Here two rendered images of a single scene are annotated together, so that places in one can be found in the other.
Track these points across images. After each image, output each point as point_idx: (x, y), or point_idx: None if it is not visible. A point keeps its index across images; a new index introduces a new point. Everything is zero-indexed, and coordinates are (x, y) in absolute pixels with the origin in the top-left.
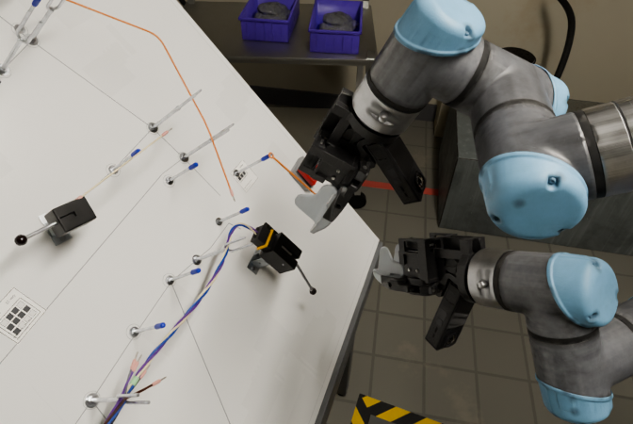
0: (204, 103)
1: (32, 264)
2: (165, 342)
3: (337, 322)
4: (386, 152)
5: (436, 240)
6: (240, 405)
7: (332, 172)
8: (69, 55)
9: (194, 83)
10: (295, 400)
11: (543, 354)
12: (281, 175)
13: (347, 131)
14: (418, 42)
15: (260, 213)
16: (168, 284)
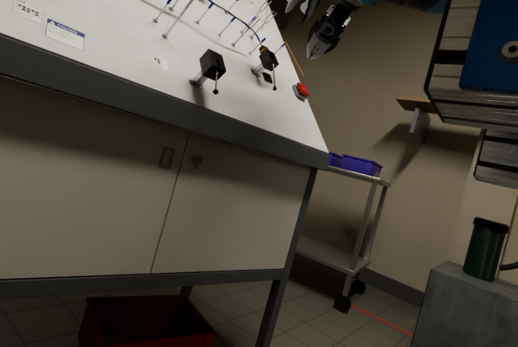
0: (270, 44)
1: None
2: (210, 1)
3: (279, 127)
4: None
5: None
6: None
7: None
8: None
9: (270, 39)
10: (235, 104)
11: None
12: (287, 82)
13: None
14: None
15: (269, 73)
16: (218, 34)
